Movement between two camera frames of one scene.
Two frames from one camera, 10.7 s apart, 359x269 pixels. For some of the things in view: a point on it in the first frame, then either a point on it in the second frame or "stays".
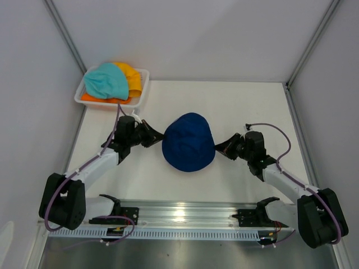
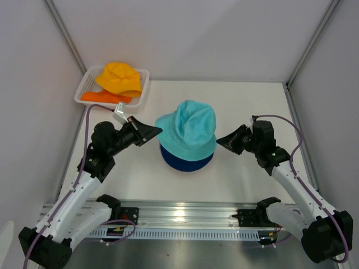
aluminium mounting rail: [284, 216] stays
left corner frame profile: [65, 35] stays
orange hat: [85, 97] stays
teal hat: [107, 81] to [189, 132]
